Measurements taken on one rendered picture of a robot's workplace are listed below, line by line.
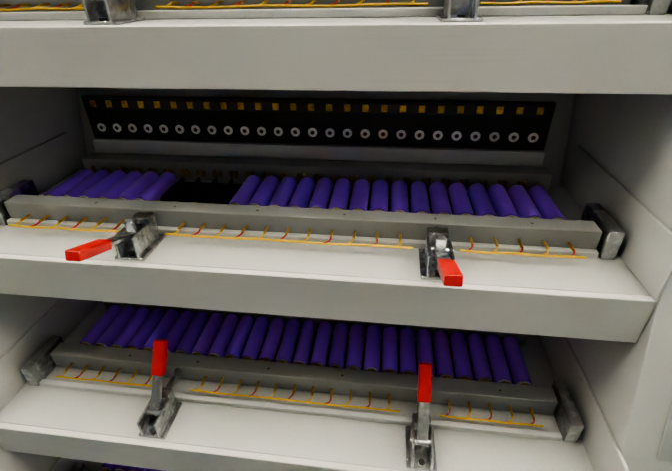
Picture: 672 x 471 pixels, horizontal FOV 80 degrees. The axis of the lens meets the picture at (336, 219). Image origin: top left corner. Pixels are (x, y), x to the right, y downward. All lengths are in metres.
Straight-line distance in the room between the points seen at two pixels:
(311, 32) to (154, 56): 0.12
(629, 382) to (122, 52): 0.48
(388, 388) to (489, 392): 0.10
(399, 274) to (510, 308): 0.09
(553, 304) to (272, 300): 0.23
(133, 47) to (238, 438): 0.37
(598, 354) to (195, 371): 0.41
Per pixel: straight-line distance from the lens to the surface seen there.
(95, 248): 0.35
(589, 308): 0.37
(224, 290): 0.37
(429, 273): 0.33
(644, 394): 0.42
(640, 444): 0.45
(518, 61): 0.32
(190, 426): 0.49
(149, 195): 0.47
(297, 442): 0.46
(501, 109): 0.48
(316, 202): 0.40
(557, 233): 0.39
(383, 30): 0.31
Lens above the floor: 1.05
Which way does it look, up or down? 15 degrees down
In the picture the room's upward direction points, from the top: 1 degrees clockwise
